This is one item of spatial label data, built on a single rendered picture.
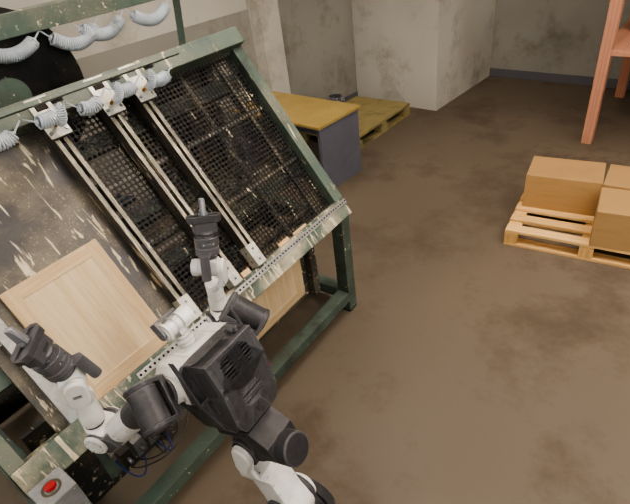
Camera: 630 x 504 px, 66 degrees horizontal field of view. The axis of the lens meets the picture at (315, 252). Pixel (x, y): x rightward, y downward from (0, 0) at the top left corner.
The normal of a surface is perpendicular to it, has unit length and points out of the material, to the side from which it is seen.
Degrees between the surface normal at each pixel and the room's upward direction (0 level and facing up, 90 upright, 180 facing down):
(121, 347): 55
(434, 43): 90
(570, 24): 90
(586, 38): 90
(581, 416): 0
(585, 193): 90
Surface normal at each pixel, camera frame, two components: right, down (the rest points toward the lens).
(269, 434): 0.21, -0.66
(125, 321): 0.59, -0.25
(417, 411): -0.11, -0.81
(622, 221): -0.49, 0.55
